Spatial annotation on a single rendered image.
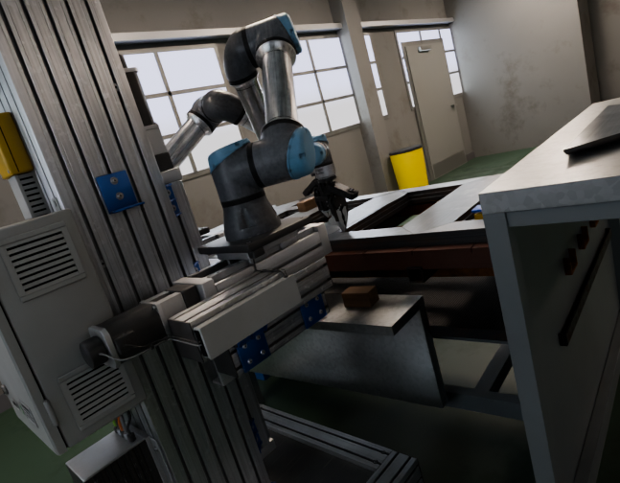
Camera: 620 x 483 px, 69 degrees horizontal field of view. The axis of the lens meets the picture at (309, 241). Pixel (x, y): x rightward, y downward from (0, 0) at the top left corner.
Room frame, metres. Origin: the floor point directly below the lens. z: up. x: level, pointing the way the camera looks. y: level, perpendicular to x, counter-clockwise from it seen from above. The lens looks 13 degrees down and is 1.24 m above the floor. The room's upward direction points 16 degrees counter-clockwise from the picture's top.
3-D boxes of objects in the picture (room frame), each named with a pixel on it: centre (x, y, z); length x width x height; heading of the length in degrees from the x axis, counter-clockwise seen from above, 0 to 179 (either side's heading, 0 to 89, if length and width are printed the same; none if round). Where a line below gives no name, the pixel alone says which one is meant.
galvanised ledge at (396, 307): (1.68, 0.26, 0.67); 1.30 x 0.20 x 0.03; 47
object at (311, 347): (1.73, 0.20, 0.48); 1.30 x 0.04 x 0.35; 47
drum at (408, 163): (6.12, -1.57, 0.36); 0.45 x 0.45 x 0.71
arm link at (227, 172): (1.18, 0.13, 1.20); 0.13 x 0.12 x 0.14; 76
